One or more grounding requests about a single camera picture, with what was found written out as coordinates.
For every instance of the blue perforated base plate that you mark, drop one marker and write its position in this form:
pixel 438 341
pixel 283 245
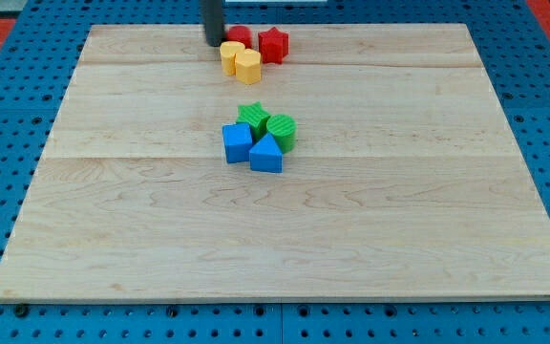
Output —
pixel 36 63

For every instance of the blue triangle block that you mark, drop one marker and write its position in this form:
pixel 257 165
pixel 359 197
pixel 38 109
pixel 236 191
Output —
pixel 266 156

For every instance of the wooden board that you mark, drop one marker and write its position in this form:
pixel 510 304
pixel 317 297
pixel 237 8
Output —
pixel 405 184

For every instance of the blue cube block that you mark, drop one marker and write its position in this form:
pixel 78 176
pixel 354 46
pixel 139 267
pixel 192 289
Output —
pixel 237 141

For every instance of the red round block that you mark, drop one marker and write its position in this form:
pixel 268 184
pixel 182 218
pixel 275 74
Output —
pixel 240 33

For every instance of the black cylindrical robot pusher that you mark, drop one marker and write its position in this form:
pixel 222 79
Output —
pixel 213 21

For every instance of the green cylinder block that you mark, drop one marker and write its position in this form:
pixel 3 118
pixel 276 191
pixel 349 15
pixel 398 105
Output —
pixel 283 129

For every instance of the yellow hexagon block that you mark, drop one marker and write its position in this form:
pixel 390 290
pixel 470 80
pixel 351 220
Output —
pixel 248 65

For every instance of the green star block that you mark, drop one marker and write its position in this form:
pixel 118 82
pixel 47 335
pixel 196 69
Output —
pixel 255 116

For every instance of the red star block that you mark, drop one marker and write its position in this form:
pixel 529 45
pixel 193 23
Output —
pixel 273 45

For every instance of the yellow heart block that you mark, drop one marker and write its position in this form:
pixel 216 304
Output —
pixel 228 52

